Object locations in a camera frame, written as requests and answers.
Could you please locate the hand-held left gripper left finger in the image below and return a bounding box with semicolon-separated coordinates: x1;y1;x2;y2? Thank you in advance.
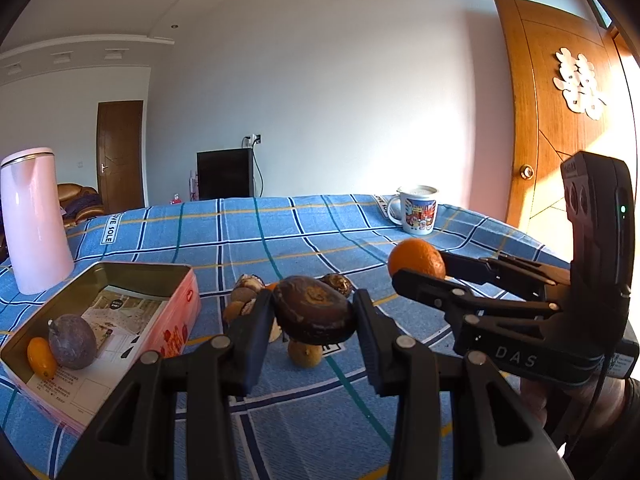
57;287;276;480

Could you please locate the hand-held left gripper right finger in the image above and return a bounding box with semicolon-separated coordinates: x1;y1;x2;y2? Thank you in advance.
352;289;576;480

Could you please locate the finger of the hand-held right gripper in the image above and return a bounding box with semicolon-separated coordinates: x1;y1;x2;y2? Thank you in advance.
440;251;573;301
391;268;561;331

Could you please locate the orange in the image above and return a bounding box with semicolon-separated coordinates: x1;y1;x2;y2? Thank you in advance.
387;238;447;281

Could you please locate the brown and cream fruit shell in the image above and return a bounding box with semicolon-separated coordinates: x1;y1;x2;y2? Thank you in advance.
232;274;266;293

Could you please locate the dark brown wrinkled fruit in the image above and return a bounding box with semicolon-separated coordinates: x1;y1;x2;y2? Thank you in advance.
272;276;358;346

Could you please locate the brown round patterned fruit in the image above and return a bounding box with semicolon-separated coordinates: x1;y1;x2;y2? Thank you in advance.
320;273;355;297

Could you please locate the pink tin box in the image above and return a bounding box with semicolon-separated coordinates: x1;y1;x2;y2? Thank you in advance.
0;261;202;436

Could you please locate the person's right hand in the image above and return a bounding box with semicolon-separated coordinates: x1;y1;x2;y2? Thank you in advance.
520;377;626;461

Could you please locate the tan brown fruit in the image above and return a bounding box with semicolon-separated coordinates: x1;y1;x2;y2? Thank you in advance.
222;287;261;323

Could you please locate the yellowish brown round fruit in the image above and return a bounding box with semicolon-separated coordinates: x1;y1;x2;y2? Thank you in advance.
287;339;324;368

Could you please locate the white printed mug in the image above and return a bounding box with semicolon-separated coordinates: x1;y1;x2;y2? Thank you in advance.
387;185;440;237

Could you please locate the blue plaid tablecloth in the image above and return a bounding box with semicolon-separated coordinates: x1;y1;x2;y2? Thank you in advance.
0;192;573;480

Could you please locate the printed paper leaflet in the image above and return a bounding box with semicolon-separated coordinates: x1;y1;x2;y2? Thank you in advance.
27;285;168;421

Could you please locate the orange wooden door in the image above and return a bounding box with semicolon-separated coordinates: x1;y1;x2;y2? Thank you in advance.
492;0;640;261

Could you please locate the white paper cut decoration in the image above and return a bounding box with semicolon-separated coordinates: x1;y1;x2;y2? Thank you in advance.
552;47;607;121

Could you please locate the black television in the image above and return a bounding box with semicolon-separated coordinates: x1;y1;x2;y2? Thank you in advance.
196;148;255;200

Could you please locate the purple passion fruit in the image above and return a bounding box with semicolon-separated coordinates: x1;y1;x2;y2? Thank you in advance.
47;314;97;371

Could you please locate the small orange kumquat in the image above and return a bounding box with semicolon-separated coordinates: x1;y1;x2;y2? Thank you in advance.
26;337;58;378

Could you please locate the purple cloth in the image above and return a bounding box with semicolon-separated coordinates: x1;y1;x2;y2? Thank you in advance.
62;195;103;218

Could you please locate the dark brown door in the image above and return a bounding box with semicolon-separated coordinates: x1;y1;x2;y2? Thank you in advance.
96;100;146;213

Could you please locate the transom window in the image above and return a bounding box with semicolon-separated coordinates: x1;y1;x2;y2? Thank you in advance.
575;0;616;31

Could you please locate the brown leather armchair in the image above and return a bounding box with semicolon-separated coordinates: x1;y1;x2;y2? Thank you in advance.
56;183;106;228

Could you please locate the pink electric kettle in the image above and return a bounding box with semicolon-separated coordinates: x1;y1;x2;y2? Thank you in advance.
0;147;76;295

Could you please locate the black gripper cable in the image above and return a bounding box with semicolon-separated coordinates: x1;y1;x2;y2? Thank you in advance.
570;354;610;456

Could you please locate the black power cable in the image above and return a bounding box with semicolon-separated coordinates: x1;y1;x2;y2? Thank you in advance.
252;145;264;197

